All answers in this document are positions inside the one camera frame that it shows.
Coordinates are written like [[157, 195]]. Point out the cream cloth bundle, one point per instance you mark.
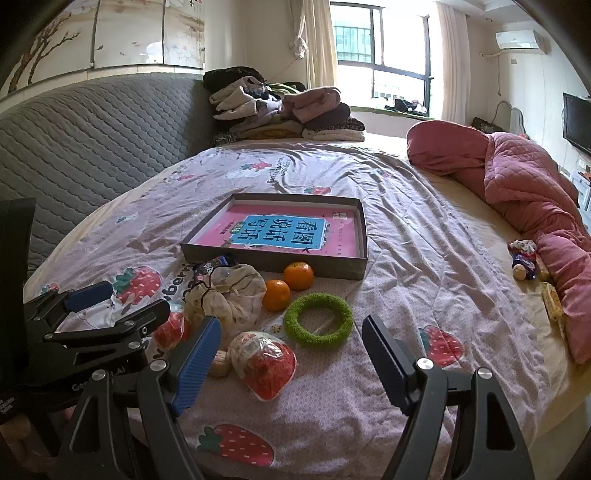
[[235, 295]]

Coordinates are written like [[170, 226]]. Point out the blue cookie packet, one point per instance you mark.
[[207, 266]]

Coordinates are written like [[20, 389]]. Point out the white cabinet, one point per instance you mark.
[[581, 184]]

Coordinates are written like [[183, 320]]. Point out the small heap of snack packets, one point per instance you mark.
[[524, 261]]

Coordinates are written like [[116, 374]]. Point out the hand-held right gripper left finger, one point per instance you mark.
[[198, 364]]

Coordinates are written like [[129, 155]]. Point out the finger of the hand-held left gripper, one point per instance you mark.
[[134, 323], [87, 295]]

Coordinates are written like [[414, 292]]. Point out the pink quilt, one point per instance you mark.
[[517, 175]]

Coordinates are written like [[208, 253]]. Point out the pink and blue book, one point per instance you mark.
[[277, 230]]

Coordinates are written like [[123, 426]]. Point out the beige bed sheet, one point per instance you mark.
[[485, 230]]

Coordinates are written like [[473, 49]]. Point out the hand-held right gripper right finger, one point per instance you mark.
[[385, 364]]

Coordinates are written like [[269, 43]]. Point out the cream curtain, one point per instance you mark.
[[318, 41], [450, 60]]

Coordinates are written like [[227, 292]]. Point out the grey quilted headboard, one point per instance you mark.
[[92, 138]]

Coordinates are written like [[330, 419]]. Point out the strawberry printed blanket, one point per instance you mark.
[[415, 230]]

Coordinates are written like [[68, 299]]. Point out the white air conditioner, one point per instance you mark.
[[519, 40]]

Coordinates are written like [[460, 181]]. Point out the grey cardboard box tray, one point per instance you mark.
[[277, 270]]

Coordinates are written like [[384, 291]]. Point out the dark clothes on windowsill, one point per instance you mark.
[[406, 106]]

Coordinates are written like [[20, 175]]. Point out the pile of folded clothes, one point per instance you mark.
[[314, 106]]

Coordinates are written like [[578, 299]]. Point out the yellow snack packet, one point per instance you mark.
[[551, 302]]

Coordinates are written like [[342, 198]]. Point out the dark bag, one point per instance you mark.
[[485, 123]]

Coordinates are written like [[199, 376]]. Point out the black television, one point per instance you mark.
[[577, 122]]

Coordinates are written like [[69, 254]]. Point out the dark framed window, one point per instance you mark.
[[397, 46]]

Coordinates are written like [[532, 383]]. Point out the blossom tree wall mural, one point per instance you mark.
[[129, 37]]

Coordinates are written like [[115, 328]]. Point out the large red snack packet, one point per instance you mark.
[[268, 369]]

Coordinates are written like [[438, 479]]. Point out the orange mandarin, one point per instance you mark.
[[298, 275], [276, 294]]

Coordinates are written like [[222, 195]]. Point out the white oval chair back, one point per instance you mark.
[[517, 115]]

